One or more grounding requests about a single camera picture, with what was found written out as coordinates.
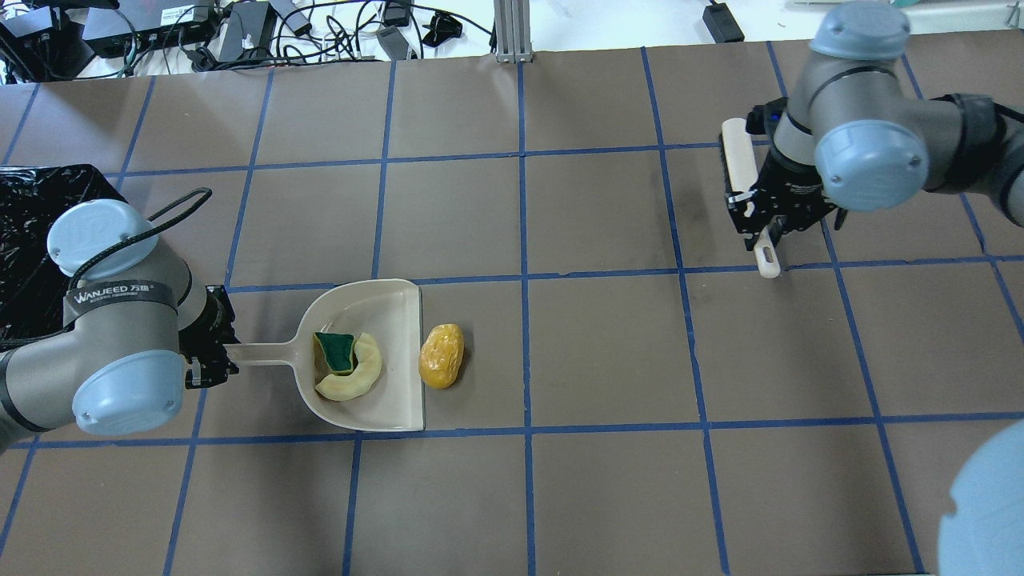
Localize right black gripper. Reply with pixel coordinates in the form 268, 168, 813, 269
725, 147, 847, 245

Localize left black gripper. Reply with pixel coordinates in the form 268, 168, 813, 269
178, 285, 240, 390

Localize white hand brush black bristles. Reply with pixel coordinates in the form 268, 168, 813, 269
720, 118, 782, 278

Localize beige plastic dustpan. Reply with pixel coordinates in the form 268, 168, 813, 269
226, 278, 426, 433

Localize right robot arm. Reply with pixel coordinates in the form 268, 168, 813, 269
720, 1, 1022, 250

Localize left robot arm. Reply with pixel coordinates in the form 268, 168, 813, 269
1, 187, 240, 451

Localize bin with black bag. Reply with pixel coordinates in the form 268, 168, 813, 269
1, 164, 124, 351

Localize green yellow sponge piece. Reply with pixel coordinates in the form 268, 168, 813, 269
312, 332, 358, 376

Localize black power adapter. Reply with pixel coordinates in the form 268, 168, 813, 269
702, 1, 746, 44

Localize orange yellow bread lump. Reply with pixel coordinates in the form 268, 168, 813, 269
419, 323, 466, 390

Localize aluminium frame post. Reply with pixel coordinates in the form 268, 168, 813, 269
493, 0, 534, 63

